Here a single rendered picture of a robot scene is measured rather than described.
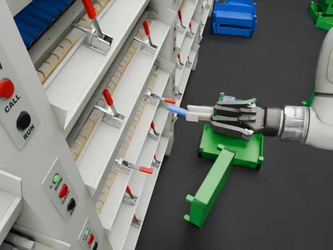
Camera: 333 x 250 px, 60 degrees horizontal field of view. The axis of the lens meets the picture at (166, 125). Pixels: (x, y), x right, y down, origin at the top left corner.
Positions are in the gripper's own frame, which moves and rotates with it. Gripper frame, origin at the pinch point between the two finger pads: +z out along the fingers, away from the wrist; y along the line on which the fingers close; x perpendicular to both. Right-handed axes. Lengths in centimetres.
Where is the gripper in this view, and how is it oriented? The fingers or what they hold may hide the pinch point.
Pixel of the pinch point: (199, 114)
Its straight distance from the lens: 78.1
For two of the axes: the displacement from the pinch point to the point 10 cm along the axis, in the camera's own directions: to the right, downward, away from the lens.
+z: -9.5, -1.1, 2.8
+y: -2.7, 7.3, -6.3
